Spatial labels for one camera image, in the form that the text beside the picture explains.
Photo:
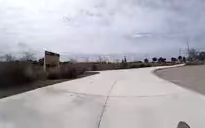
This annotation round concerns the dry brown scrub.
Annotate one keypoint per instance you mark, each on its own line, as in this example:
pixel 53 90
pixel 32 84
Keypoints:
pixel 13 74

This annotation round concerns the bare dirt strip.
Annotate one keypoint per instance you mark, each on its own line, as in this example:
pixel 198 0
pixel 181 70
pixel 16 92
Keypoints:
pixel 30 87

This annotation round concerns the robot's own part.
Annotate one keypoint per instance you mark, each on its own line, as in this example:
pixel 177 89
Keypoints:
pixel 183 125

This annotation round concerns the pale concrete path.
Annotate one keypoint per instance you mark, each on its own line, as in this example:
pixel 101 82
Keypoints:
pixel 130 106

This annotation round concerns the grey asphalt road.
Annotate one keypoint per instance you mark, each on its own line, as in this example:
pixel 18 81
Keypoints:
pixel 193 78

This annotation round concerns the row of distant trees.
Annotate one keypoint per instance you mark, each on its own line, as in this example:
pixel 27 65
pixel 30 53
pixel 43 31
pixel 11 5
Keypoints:
pixel 176 59

